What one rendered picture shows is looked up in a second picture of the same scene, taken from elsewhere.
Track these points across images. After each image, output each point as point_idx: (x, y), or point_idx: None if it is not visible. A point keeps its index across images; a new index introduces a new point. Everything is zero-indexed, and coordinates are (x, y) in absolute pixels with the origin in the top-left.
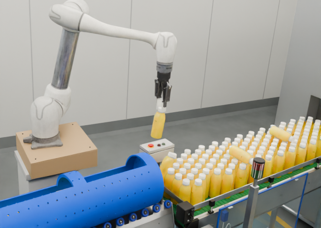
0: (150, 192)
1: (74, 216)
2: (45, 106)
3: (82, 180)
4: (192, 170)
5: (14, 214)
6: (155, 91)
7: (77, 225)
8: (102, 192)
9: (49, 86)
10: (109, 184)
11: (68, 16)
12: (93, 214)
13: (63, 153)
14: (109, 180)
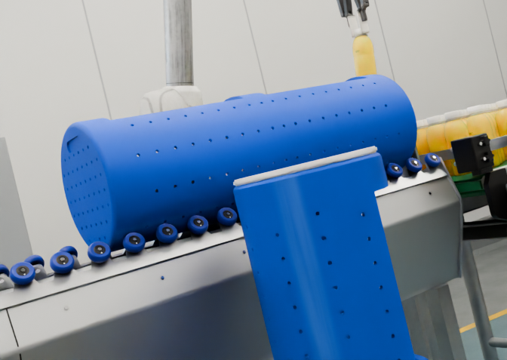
0: (390, 112)
1: (259, 137)
2: (163, 93)
3: (256, 93)
4: None
5: (144, 124)
6: (341, 7)
7: (269, 158)
8: (300, 104)
9: (164, 87)
10: (308, 95)
11: None
12: (296, 139)
13: None
14: (306, 91)
